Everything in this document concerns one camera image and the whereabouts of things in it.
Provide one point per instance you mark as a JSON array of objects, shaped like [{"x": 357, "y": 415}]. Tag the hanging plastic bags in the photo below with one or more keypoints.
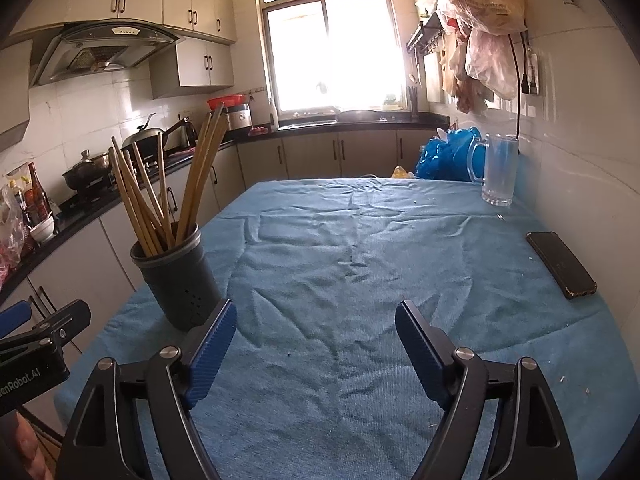
[{"x": 479, "y": 63}]

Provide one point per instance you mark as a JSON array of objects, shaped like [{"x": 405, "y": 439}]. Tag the black wok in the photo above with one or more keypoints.
[{"x": 145, "y": 138}]

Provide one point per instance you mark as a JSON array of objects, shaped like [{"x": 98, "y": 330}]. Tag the blue table cloth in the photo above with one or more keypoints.
[{"x": 316, "y": 383}]

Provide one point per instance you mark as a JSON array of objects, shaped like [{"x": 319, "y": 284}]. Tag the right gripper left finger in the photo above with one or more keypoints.
[{"x": 177, "y": 378}]

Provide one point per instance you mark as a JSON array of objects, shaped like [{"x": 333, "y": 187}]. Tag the person's left hand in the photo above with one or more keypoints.
[{"x": 25, "y": 441}]

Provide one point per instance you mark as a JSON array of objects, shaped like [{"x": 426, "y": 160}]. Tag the clear glass pitcher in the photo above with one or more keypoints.
[{"x": 500, "y": 167}]

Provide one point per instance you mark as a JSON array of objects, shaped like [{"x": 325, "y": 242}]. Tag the range hood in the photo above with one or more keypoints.
[{"x": 100, "y": 47}]

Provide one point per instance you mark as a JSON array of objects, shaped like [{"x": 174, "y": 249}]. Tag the blue plastic bag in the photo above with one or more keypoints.
[{"x": 447, "y": 159}]

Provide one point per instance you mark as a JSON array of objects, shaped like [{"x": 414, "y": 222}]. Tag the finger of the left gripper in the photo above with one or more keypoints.
[
  {"x": 14, "y": 317},
  {"x": 61, "y": 328}
]

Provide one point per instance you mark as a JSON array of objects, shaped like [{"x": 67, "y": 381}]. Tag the black smartphone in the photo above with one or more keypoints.
[{"x": 568, "y": 272}]

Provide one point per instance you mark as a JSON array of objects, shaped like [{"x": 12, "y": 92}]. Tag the window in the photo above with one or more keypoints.
[{"x": 327, "y": 57}]

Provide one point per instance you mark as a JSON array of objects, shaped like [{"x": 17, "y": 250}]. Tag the yellow plastic bag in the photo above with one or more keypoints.
[{"x": 400, "y": 173}]

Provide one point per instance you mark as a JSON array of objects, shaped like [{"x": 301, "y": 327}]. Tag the rice cooker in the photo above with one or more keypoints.
[{"x": 239, "y": 117}]

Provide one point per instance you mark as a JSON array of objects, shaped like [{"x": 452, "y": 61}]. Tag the red basin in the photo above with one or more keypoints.
[{"x": 230, "y": 100}]

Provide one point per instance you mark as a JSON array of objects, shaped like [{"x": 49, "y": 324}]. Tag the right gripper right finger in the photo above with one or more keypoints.
[{"x": 456, "y": 379}]

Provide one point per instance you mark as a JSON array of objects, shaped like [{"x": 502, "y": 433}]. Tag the brown glass bottle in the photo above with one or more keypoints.
[{"x": 38, "y": 205}]

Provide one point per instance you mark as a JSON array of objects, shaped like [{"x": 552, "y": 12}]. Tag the kitchen sink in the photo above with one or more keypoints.
[{"x": 346, "y": 117}]

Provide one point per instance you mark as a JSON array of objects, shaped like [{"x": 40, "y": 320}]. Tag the white bowl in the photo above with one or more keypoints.
[{"x": 44, "y": 230}]

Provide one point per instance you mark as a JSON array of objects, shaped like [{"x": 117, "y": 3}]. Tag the dark grey chopstick holder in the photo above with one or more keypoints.
[{"x": 181, "y": 281}]

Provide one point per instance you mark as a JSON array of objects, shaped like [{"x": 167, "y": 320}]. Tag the steel kettle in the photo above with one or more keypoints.
[{"x": 189, "y": 132}]

